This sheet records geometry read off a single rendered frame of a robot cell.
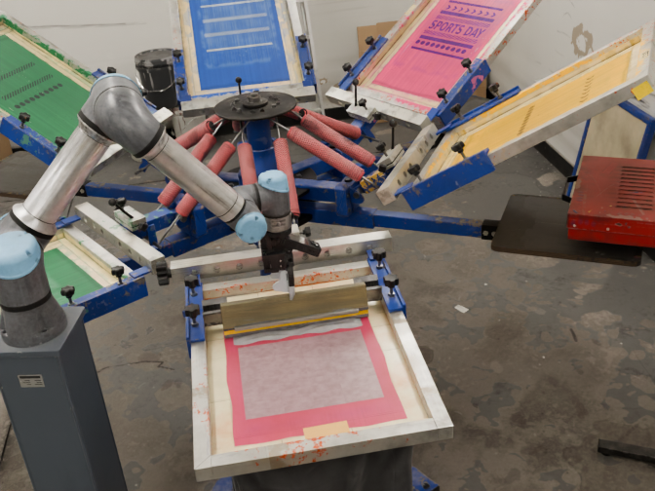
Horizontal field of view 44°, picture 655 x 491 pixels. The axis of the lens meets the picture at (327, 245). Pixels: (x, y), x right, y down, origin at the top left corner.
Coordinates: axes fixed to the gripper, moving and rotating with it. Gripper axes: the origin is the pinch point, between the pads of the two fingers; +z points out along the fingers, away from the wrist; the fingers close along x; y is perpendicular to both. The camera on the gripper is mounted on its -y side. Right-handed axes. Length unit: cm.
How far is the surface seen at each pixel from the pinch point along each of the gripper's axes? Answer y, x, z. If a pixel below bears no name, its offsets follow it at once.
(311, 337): -3.4, 8.9, 10.4
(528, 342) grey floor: -112, -98, 104
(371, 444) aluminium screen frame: -11, 56, 9
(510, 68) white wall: -199, -368, 60
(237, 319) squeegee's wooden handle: 16.0, 3.4, 4.6
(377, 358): -19.0, 23.0, 10.2
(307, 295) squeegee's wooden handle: -3.9, 2.4, 0.8
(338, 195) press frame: -24, -65, 3
